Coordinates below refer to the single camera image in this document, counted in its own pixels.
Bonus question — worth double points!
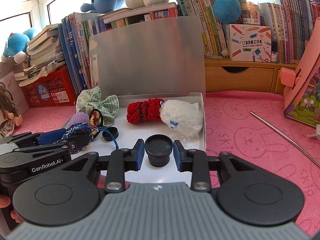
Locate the yellow red crochet piece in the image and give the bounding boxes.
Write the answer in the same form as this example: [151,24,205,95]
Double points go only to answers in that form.
[89,109,104,132]

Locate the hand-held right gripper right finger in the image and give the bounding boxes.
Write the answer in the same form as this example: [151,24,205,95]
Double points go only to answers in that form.
[173,140,252,193]

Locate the round paper canister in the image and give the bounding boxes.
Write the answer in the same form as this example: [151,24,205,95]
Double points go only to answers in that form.
[241,3,261,26]

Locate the row of blue books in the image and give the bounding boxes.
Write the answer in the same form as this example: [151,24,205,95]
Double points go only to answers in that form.
[58,12,100,98]

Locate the white window frame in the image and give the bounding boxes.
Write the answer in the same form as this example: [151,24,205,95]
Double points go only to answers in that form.
[0,0,83,29]

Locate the black round cap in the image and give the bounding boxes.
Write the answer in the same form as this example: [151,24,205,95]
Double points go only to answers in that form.
[102,127,119,142]

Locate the row of upright colourful books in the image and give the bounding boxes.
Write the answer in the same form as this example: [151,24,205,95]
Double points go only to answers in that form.
[170,0,320,64]

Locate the grey hinged-lid box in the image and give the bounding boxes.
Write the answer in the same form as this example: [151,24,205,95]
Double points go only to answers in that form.
[60,15,207,184]

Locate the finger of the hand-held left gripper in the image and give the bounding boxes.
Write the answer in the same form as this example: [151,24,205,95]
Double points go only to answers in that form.
[15,130,92,156]
[0,129,68,146]

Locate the messy stack of books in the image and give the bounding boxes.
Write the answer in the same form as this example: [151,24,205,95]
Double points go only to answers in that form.
[13,24,67,87]

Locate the small book pile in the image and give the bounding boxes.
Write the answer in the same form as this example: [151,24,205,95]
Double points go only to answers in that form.
[99,2,179,30]

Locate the small dark glass bottle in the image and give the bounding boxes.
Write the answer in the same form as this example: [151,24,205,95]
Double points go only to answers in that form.
[271,39,279,63]

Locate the thin metal rod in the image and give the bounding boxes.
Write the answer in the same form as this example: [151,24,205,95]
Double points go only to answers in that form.
[250,111,320,169]

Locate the navy patterned drawstring pouch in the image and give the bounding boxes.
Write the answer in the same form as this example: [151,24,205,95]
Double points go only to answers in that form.
[59,122,119,155]

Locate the white printed carton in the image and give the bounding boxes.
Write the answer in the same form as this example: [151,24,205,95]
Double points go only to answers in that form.
[226,24,272,62]

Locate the crumpled white paper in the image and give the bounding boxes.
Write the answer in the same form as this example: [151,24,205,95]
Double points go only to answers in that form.
[309,124,320,141]

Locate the wooden drawer organiser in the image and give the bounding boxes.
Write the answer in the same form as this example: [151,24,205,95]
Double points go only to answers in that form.
[204,55,299,94]

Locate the brown-haired doll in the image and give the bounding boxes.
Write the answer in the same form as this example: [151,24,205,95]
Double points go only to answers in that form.
[0,81,23,138]

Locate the black lens attachment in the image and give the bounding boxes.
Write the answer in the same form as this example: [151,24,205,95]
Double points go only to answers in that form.
[144,135,173,168]

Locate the green checked cloth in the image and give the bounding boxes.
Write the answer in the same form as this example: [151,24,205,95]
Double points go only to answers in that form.
[76,86,120,127]

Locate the white fluffy plush toy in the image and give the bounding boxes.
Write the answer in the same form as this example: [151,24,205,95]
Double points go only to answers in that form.
[159,99,204,138]

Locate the blue white plush toy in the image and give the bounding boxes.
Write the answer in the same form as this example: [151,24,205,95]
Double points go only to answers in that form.
[1,28,38,64]

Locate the blue round plush ball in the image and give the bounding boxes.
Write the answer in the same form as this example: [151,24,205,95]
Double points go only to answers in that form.
[212,0,242,24]

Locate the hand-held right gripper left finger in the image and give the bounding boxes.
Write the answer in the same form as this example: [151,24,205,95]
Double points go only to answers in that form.
[65,139,145,193]

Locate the purple plush toy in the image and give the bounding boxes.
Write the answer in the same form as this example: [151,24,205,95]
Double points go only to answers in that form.
[65,112,90,129]

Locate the pink printed bag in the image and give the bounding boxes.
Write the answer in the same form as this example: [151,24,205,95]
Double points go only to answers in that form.
[279,17,320,128]

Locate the red plastic crate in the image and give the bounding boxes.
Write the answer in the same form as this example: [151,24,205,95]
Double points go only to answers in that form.
[19,66,78,108]

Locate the person's left hand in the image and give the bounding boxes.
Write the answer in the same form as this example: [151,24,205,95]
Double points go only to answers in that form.
[0,195,22,223]

